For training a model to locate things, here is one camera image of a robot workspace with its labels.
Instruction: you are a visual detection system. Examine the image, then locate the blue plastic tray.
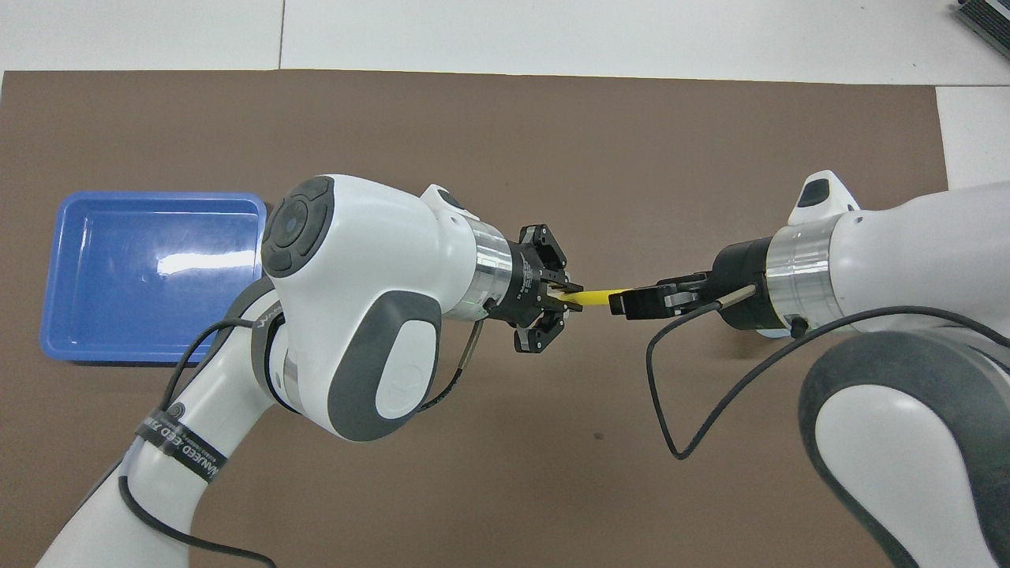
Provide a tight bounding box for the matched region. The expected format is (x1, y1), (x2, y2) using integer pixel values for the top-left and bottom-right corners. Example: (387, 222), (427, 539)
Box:
(39, 192), (267, 364)

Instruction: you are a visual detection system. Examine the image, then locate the yellow marker pen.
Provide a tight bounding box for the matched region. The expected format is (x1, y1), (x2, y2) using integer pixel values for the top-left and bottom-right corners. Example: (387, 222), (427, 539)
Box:
(562, 288), (632, 307)

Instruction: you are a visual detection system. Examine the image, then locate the grey ribbed device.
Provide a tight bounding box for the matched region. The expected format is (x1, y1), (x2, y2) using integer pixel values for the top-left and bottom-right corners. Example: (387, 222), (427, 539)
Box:
(949, 0), (1010, 50)

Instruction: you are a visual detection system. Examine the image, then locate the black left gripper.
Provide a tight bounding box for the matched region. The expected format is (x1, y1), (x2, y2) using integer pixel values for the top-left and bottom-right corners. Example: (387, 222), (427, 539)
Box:
(488, 224), (585, 354)

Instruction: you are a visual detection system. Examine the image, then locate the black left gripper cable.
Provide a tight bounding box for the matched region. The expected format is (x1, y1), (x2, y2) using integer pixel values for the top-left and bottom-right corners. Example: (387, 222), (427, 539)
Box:
(118, 316), (486, 568)

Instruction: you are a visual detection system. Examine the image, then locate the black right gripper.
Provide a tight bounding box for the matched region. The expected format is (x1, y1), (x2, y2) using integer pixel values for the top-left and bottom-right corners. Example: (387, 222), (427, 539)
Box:
(608, 237), (790, 332)

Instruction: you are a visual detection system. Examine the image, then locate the brown table mat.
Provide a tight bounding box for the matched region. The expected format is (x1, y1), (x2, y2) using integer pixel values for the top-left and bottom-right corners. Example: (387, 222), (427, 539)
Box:
(0, 69), (993, 568)

